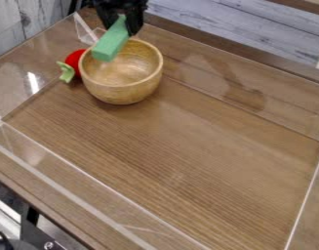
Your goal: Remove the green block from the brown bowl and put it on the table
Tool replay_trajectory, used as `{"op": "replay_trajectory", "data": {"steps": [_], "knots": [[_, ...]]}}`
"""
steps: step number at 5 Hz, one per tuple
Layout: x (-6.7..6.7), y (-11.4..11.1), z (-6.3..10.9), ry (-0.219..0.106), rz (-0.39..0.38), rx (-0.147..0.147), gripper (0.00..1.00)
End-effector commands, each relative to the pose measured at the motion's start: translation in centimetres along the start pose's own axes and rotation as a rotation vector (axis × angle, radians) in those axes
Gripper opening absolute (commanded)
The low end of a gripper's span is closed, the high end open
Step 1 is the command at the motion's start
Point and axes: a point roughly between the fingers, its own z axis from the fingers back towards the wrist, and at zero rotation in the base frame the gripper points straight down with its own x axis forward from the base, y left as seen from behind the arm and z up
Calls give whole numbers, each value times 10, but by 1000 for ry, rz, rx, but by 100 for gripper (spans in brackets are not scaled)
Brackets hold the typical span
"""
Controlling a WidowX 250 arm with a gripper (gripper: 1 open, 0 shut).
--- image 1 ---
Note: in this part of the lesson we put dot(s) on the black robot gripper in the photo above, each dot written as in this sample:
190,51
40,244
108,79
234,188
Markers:
131,7

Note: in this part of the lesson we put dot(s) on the clear acrylic corner bracket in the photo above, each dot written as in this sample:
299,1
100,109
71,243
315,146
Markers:
88,36

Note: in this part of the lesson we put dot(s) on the light wooden bowl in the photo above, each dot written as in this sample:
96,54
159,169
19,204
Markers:
129,78

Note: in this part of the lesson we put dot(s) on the red toy strawberry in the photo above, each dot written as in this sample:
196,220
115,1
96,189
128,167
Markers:
69,66

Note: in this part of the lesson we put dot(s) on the black table leg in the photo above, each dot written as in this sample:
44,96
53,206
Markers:
32,215

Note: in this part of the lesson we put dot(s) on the clear acrylic tray wall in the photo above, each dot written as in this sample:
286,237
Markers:
55,170

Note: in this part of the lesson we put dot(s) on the green rectangular block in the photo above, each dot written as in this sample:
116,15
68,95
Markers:
112,41

